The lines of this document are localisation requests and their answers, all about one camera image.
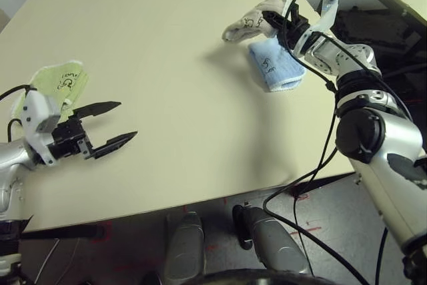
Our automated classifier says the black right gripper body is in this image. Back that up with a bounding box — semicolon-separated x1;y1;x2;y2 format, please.
279;3;315;53

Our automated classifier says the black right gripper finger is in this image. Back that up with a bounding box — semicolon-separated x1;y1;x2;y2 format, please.
264;16;290;33
262;10;291;25

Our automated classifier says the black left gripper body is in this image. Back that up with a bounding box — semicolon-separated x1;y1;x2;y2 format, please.
49;113;95;163

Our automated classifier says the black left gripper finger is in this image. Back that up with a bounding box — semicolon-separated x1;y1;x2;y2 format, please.
71;100;123;119
89;130;139;161

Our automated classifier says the beige towel white trim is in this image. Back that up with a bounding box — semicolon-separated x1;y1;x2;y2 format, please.
222;0;292;43

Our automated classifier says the blue folded towel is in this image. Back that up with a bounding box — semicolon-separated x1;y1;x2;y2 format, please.
248;37;307;93

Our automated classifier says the green folded towel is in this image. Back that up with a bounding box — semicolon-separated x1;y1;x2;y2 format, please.
9;60;91;123

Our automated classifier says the dark crumpled fabric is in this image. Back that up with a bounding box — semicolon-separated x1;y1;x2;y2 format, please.
333;5;423;69

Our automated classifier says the grey robot left leg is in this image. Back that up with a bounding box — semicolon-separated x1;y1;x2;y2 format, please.
164;211;205;282

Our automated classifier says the black robot torso rim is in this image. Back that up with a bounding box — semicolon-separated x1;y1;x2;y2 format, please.
196;267;338;285

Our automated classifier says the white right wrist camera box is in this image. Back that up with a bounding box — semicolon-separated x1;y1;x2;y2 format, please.
298;0;342;58

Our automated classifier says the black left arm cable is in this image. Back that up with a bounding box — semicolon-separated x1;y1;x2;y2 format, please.
0;83;38;141

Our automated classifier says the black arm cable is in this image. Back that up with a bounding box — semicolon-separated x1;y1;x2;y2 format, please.
0;83;38;141
262;0;427;285

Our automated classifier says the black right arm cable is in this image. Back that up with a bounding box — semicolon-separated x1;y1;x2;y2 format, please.
262;0;427;285

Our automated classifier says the thin white floor wire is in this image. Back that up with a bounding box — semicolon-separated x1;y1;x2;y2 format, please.
35;238;61;281

